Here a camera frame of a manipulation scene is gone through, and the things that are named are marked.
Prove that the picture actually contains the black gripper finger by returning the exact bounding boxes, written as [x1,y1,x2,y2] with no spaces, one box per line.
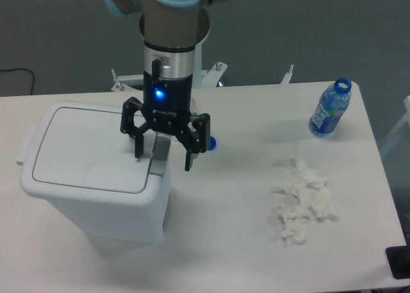
[172,113,211,172]
[120,97,150,158]

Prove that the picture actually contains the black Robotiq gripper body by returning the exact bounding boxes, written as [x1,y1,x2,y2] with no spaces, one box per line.
[140,72,193,136]

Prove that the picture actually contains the white trash can lid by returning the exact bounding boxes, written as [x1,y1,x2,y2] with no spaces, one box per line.
[32,106,156,194]

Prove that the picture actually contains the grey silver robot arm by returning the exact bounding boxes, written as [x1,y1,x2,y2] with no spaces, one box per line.
[104,0,228,171]

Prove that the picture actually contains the blue bottle cap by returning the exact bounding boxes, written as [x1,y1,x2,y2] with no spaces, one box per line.
[208,136,217,151]

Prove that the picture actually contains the white trash can body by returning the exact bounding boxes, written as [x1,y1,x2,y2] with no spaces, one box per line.
[20,101,171,243]

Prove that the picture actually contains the clear small plastic bottle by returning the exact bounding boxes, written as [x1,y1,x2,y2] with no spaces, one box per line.
[190,97,201,141]

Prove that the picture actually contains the crumpled white tissue pile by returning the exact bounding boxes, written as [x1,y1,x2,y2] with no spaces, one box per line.
[271,157,338,246]

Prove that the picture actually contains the blue plastic drink bottle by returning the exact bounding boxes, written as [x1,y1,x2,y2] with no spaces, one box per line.
[309,77,352,137]

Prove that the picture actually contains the black device at edge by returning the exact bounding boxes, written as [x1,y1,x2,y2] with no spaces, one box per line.
[386,246,409,280]

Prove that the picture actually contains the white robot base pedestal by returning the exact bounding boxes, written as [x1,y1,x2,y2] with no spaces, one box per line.
[111,8,227,92]

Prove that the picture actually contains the black floor cable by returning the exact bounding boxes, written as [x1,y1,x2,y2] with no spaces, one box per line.
[0,68,35,97]

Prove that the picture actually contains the white chair frame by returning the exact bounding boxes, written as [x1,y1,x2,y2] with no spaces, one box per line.
[379,96,409,158]

